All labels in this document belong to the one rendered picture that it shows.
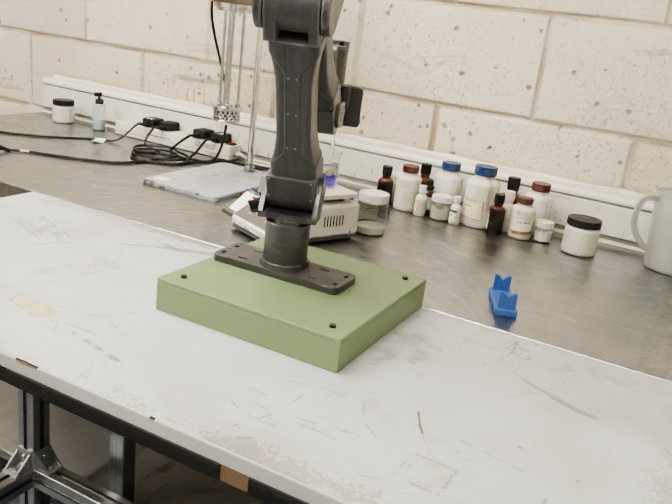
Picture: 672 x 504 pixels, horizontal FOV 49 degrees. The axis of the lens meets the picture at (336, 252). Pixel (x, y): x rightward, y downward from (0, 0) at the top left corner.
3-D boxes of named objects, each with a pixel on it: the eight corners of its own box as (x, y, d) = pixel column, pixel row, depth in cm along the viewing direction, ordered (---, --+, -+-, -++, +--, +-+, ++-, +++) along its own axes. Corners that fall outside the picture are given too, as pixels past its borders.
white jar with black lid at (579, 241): (589, 260, 144) (598, 225, 142) (556, 251, 147) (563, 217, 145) (598, 253, 150) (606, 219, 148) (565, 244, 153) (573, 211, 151)
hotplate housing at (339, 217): (268, 249, 127) (272, 205, 125) (229, 227, 137) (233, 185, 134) (366, 238, 141) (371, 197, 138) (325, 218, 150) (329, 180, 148)
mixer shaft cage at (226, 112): (229, 124, 161) (238, 4, 153) (204, 118, 164) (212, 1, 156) (247, 122, 167) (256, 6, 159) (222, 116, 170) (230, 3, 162)
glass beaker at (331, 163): (303, 187, 138) (308, 144, 135) (319, 183, 142) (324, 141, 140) (330, 194, 135) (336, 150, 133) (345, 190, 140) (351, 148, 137)
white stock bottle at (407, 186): (403, 213, 162) (409, 168, 159) (387, 206, 166) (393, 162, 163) (422, 211, 165) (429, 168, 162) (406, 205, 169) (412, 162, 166)
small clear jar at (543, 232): (553, 242, 154) (558, 222, 152) (545, 244, 151) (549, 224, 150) (537, 237, 156) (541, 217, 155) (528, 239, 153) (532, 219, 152)
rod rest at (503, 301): (516, 318, 110) (521, 296, 109) (494, 315, 111) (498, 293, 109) (509, 295, 120) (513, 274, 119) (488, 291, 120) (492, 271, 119)
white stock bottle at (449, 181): (462, 216, 165) (471, 166, 162) (435, 215, 163) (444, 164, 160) (451, 208, 171) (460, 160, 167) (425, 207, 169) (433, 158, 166)
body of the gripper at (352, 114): (305, 80, 126) (297, 82, 118) (364, 88, 125) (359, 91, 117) (301, 118, 127) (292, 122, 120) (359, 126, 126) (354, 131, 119)
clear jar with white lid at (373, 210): (389, 236, 143) (395, 197, 141) (362, 237, 141) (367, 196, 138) (375, 227, 148) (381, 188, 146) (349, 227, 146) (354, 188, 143)
